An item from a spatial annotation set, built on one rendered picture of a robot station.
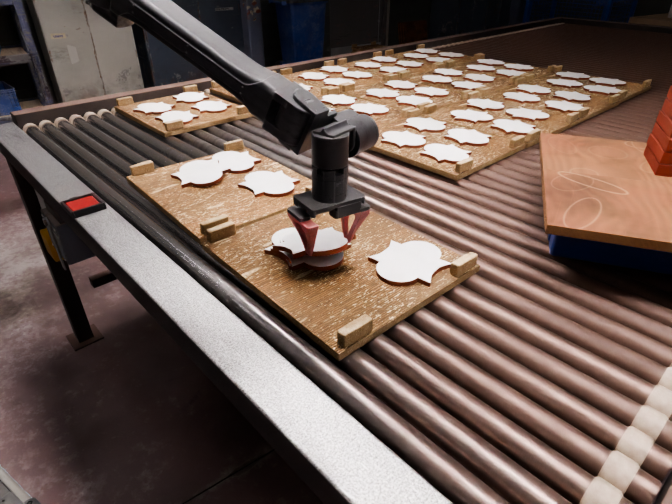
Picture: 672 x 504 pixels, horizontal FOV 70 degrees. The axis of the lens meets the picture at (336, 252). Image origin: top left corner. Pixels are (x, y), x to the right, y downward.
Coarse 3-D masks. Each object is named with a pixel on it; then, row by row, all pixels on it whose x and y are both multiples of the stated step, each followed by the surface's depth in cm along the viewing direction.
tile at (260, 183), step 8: (248, 176) 119; (256, 176) 119; (264, 176) 119; (272, 176) 119; (280, 176) 119; (240, 184) 115; (248, 184) 115; (256, 184) 115; (264, 184) 115; (272, 184) 115; (280, 184) 115; (288, 184) 115; (256, 192) 112; (264, 192) 112; (272, 192) 112; (280, 192) 112; (288, 192) 112
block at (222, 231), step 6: (228, 222) 96; (210, 228) 94; (216, 228) 94; (222, 228) 94; (228, 228) 95; (234, 228) 96; (210, 234) 93; (216, 234) 94; (222, 234) 95; (228, 234) 96; (234, 234) 97; (210, 240) 93; (216, 240) 94
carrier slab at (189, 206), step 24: (168, 168) 126; (264, 168) 126; (288, 168) 126; (144, 192) 114; (168, 192) 114; (192, 192) 114; (216, 192) 114; (240, 192) 114; (168, 216) 106; (192, 216) 104; (216, 216) 104; (240, 216) 104; (264, 216) 104
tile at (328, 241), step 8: (296, 232) 91; (320, 232) 89; (328, 232) 89; (336, 232) 88; (288, 240) 87; (296, 240) 86; (320, 240) 84; (328, 240) 84; (336, 240) 83; (344, 240) 83; (280, 248) 85; (288, 248) 83; (296, 248) 82; (320, 248) 80; (328, 248) 80; (336, 248) 80; (344, 248) 81; (296, 256) 80
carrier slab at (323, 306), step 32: (256, 224) 101; (288, 224) 101; (320, 224) 101; (384, 224) 101; (224, 256) 90; (256, 256) 90; (352, 256) 90; (448, 256) 90; (256, 288) 82; (288, 288) 82; (320, 288) 82; (352, 288) 82; (384, 288) 82; (416, 288) 82; (448, 288) 83; (320, 320) 75; (352, 320) 75; (384, 320) 75; (352, 352) 71
